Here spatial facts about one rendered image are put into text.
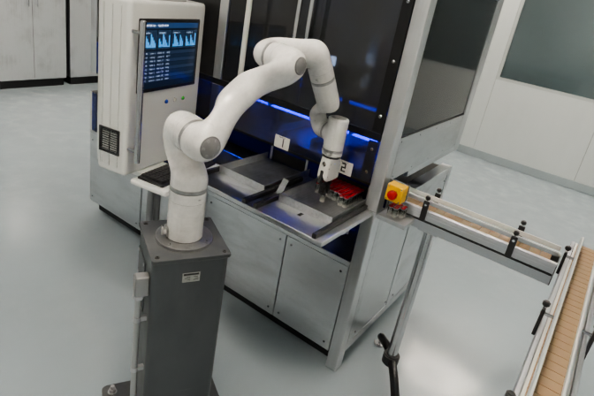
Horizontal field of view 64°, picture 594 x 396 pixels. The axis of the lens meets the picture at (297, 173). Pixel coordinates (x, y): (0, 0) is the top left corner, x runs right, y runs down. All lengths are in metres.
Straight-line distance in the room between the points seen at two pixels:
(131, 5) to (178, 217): 0.89
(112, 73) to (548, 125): 5.30
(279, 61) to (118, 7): 0.80
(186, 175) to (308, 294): 1.10
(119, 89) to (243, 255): 1.06
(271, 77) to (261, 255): 1.20
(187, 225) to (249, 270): 1.06
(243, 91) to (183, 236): 0.51
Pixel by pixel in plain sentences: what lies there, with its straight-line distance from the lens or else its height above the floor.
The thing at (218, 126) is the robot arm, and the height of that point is 1.28.
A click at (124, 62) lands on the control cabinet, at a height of 1.30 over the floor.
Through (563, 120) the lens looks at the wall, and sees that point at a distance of 6.43.
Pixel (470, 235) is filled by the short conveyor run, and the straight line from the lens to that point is 2.04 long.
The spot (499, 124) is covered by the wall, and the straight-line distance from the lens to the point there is 6.56.
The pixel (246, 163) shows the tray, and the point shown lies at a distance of 2.28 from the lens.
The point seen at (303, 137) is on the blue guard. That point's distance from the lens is 2.15.
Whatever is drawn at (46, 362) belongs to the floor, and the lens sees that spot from 2.51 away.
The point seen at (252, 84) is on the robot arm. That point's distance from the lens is 1.53.
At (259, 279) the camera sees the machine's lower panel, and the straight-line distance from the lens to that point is 2.57.
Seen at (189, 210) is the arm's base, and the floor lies 0.99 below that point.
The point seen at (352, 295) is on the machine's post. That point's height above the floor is 0.45.
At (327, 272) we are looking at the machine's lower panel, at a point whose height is 0.50.
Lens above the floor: 1.72
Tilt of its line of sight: 22 degrees down
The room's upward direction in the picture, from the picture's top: 10 degrees clockwise
